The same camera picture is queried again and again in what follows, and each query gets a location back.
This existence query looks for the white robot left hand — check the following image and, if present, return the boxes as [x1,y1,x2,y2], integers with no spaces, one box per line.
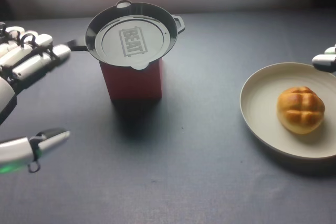
[0,22,72,174]

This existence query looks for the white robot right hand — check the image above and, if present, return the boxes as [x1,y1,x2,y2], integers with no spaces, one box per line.
[311,43,336,73]

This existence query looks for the golden bread bun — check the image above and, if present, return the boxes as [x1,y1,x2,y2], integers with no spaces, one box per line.
[277,86,326,135]

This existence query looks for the black frying pan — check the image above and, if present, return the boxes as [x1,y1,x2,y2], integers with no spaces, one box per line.
[65,0,186,71]

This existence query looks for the cream round plate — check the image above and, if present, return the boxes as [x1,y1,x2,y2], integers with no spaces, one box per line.
[239,62,336,160]

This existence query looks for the red cube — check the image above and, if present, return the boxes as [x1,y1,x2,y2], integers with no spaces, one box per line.
[99,57,163,102]

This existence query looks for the grey table cloth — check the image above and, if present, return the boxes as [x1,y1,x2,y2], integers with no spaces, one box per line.
[0,13,336,224]

